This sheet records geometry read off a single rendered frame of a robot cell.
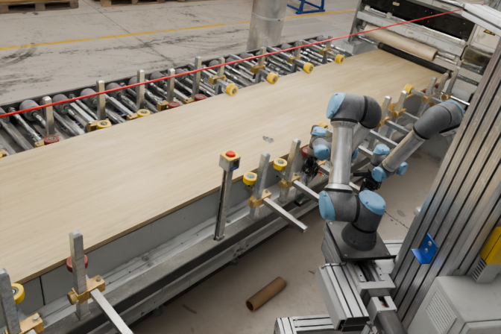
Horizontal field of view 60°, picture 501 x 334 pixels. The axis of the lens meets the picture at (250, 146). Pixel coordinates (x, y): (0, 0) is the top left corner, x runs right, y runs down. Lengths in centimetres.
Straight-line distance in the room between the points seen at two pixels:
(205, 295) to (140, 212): 101
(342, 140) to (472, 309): 76
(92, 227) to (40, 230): 21
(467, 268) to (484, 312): 16
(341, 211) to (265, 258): 151
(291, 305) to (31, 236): 168
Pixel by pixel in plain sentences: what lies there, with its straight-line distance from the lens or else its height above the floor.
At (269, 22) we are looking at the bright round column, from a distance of 635.
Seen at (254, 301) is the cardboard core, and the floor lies 8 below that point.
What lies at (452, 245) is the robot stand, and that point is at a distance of 170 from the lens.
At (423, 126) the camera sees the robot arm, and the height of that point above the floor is 147.
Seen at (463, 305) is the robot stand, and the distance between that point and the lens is 168.
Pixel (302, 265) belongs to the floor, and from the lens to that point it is 327.
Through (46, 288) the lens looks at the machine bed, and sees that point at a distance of 213.
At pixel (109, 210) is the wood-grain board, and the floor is 90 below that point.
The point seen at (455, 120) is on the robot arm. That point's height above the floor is 150.
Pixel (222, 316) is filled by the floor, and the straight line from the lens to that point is 289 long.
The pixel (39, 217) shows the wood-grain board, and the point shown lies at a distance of 217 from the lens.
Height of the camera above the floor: 233
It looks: 32 degrees down
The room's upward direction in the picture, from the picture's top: 10 degrees clockwise
